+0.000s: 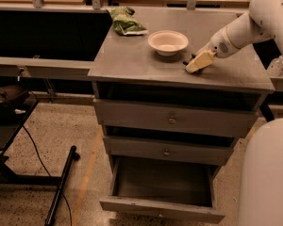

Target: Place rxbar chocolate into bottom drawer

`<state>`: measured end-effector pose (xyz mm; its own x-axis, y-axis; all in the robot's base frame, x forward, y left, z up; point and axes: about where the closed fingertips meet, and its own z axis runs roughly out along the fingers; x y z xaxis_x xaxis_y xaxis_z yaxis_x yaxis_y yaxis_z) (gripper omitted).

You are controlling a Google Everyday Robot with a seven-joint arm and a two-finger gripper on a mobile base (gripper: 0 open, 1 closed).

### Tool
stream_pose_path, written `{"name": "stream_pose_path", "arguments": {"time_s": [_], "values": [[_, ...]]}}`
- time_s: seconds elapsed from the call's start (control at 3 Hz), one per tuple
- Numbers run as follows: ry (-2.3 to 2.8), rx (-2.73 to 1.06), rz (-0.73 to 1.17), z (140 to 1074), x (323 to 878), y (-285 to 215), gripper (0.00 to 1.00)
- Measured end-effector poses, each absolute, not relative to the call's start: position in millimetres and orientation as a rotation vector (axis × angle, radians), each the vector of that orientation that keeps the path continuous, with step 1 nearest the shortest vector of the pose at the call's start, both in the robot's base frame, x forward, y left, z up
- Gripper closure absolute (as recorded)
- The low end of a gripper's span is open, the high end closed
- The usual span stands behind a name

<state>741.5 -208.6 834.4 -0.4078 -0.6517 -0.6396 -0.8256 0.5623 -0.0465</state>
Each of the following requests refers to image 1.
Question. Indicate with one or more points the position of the grey open bottom drawer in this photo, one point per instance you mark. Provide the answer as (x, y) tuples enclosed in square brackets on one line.
[(162, 189)]

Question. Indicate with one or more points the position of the white paper bowl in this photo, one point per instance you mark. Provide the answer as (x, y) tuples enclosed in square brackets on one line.
[(167, 42)]

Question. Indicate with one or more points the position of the grey drawer cabinet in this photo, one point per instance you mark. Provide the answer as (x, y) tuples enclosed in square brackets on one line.
[(233, 100)]

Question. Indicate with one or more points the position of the green chip bag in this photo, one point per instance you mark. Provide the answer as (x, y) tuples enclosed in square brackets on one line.
[(124, 23)]

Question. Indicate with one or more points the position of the clear sanitizer pump bottle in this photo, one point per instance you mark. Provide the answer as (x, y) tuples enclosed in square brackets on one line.
[(275, 68)]

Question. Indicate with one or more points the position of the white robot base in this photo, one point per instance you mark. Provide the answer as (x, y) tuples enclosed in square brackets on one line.
[(261, 190)]

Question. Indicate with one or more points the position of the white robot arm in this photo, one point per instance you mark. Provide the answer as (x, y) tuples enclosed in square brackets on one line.
[(262, 21)]

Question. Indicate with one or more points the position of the dark bag on cart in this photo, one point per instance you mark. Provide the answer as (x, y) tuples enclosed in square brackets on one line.
[(12, 96)]

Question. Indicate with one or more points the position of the grey top drawer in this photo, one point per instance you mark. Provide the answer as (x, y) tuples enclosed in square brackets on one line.
[(174, 118)]

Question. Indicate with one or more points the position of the black rolling cart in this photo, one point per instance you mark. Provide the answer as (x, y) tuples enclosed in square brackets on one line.
[(11, 122)]

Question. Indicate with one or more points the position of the grey middle drawer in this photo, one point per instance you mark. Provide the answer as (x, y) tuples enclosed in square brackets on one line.
[(167, 150)]

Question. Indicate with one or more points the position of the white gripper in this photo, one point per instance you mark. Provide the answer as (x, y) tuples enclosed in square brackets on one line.
[(219, 45)]

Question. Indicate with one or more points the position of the black rxbar chocolate bar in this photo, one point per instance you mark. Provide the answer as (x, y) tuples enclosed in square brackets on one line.
[(193, 65)]

